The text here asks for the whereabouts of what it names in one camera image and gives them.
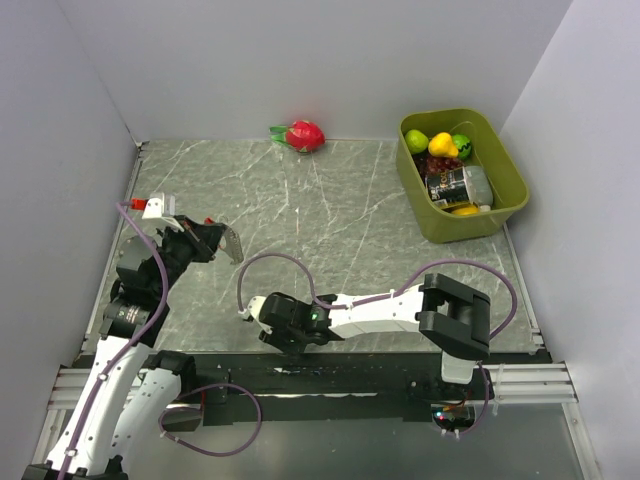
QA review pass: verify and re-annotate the green lime toy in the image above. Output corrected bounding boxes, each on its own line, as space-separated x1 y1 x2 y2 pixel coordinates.
404 129 430 155

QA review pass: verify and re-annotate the yellow pear toy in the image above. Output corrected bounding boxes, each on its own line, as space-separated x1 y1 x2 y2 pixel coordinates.
428 132 459 158

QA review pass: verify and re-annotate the dark red grapes toy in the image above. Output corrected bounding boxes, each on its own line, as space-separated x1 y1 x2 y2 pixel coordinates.
412 152 464 177

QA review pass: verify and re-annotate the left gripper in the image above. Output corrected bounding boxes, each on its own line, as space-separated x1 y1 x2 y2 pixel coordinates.
150 214 226 297

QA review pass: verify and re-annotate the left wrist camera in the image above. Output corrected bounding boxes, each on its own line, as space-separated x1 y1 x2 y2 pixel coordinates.
130 192 176 220

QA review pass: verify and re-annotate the olive green plastic bin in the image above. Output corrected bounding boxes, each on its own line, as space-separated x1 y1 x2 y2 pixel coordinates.
396 108 529 243

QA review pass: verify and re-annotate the red and silver key organizer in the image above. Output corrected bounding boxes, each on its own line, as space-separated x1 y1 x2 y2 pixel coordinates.
204 217 244 265

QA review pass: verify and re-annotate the yellow lemon toy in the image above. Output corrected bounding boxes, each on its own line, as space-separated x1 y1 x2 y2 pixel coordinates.
450 205 479 216

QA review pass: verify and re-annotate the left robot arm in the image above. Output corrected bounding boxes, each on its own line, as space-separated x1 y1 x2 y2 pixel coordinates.
23 215 243 479

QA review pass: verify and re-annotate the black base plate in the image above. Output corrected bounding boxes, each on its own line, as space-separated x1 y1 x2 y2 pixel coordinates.
179 352 494 426

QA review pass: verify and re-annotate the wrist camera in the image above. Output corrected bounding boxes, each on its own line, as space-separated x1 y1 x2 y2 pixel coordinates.
239 296 266 322
130 192 176 220

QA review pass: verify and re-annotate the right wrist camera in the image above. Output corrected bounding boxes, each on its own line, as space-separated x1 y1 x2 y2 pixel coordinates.
239 296 266 322

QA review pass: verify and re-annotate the red dragon fruit toy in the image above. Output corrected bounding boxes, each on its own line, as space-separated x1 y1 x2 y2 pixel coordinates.
269 120 326 154

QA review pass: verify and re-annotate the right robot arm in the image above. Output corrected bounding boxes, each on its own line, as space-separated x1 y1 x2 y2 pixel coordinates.
243 274 491 399

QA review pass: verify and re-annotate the black labelled cup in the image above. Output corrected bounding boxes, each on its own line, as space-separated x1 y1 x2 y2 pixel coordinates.
425 166 494 209

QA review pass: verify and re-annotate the green watermelon toy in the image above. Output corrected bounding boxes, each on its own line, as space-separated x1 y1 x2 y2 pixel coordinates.
451 134 472 161

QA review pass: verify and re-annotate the aluminium rail frame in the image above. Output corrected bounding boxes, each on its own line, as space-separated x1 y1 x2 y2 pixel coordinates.
47 334 579 411

